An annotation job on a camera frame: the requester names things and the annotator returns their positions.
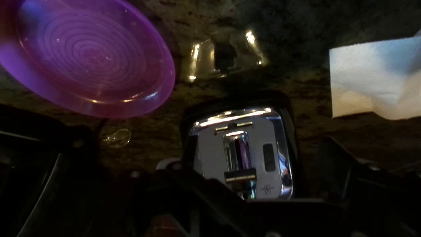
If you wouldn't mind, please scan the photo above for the clear glass cup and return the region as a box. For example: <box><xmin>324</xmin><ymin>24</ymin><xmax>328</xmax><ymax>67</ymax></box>
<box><xmin>187</xmin><ymin>28</ymin><xmax>271</xmax><ymax>83</ymax></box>

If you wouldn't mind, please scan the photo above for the white paper towel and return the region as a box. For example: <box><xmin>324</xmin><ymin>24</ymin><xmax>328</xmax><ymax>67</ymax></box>
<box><xmin>329</xmin><ymin>30</ymin><xmax>421</xmax><ymax>120</ymax></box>

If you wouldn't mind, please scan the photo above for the black toaster lever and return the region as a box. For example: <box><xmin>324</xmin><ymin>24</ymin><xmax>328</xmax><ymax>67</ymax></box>
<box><xmin>224</xmin><ymin>168</ymin><xmax>257</xmax><ymax>185</ymax></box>

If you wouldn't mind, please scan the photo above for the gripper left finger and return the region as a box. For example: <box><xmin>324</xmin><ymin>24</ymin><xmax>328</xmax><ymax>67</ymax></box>
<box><xmin>124</xmin><ymin>161</ymin><xmax>254</xmax><ymax>237</ymax></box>

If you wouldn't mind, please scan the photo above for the purple plastic plate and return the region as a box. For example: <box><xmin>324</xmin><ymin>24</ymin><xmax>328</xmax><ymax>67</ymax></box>
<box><xmin>0</xmin><ymin>0</ymin><xmax>176</xmax><ymax>119</ymax></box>

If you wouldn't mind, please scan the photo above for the small clear plastic piece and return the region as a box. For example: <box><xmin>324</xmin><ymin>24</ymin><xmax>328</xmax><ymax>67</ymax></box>
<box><xmin>100</xmin><ymin>128</ymin><xmax>132</xmax><ymax>149</ymax></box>

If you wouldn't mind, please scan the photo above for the chrome and black toaster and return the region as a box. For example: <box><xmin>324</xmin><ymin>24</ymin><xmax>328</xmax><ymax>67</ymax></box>
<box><xmin>179</xmin><ymin>95</ymin><xmax>300</xmax><ymax>201</ymax></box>

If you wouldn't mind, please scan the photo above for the black box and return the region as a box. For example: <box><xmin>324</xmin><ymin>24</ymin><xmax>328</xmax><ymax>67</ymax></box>
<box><xmin>0</xmin><ymin>105</ymin><xmax>109</xmax><ymax>237</ymax></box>

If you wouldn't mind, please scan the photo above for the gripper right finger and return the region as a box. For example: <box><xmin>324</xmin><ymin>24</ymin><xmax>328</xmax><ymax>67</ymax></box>
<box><xmin>314</xmin><ymin>136</ymin><xmax>421</xmax><ymax>237</ymax></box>

